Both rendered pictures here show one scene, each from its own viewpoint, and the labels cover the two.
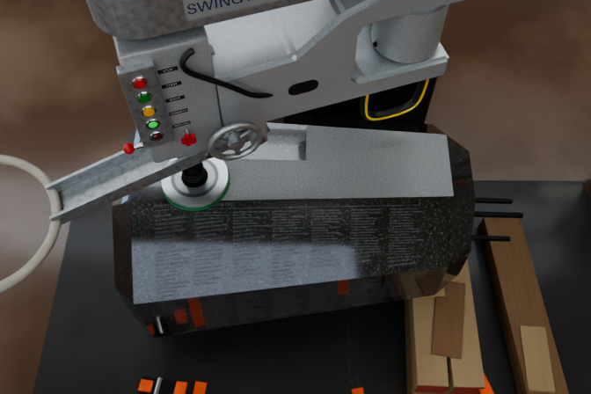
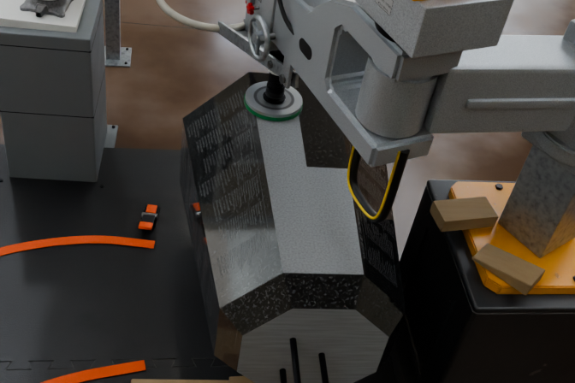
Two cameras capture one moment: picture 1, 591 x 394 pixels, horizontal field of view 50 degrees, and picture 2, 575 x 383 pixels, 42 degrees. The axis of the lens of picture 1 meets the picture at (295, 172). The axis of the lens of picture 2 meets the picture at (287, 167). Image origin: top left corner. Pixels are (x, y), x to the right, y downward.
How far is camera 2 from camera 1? 1.99 m
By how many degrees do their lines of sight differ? 50
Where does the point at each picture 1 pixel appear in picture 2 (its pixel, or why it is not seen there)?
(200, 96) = not seen: outside the picture
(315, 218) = (250, 181)
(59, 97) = not seen: hidden behind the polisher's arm
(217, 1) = not seen: outside the picture
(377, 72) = (341, 99)
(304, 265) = (214, 197)
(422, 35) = (365, 89)
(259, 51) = not seen: outside the picture
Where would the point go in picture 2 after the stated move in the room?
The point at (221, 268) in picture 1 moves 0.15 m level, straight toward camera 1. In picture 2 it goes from (208, 149) to (168, 155)
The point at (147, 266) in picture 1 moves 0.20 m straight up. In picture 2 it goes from (207, 108) to (210, 66)
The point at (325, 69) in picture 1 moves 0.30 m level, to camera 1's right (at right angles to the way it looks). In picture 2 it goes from (317, 45) to (334, 109)
